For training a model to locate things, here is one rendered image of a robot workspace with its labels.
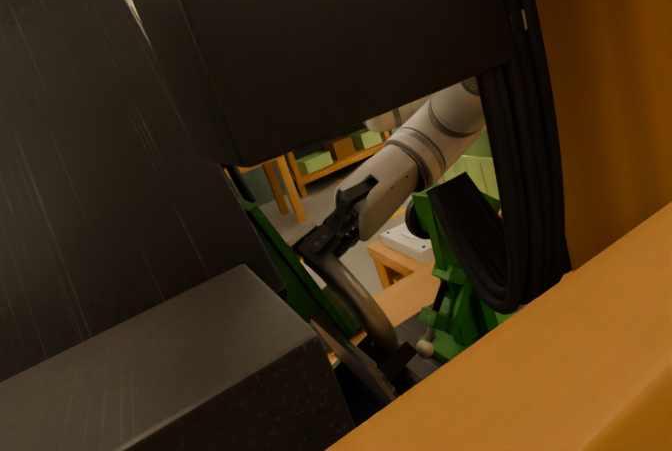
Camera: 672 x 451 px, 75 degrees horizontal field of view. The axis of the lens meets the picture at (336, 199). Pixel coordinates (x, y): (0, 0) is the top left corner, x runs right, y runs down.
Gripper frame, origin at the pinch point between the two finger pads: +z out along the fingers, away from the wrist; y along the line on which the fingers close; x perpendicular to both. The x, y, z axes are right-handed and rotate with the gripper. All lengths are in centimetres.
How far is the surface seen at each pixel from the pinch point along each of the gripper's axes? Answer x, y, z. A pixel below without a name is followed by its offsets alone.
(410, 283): 4.2, -46.3, -17.4
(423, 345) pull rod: 15.1, -21.2, -4.0
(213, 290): 0.1, 12.8, 11.4
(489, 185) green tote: -3, -85, -73
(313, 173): -239, -447, -163
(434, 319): 14.0, -18.5, -7.5
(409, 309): 8.3, -39.4, -11.2
